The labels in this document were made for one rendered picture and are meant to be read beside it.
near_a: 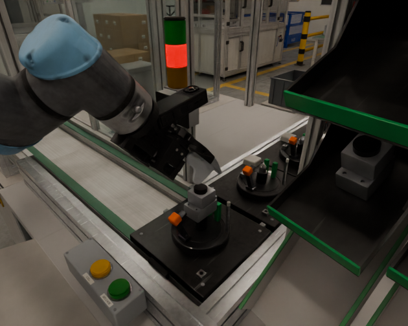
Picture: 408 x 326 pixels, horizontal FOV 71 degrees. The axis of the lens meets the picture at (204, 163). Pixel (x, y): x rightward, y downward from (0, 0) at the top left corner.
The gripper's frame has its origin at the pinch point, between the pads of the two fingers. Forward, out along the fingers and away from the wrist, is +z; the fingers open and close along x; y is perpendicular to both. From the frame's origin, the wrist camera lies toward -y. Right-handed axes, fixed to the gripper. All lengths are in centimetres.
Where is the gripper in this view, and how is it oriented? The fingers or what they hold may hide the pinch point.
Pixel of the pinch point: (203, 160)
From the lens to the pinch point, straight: 58.1
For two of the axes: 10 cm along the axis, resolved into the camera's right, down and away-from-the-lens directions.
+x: 7.3, 3.3, -5.9
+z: 4.5, 4.2, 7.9
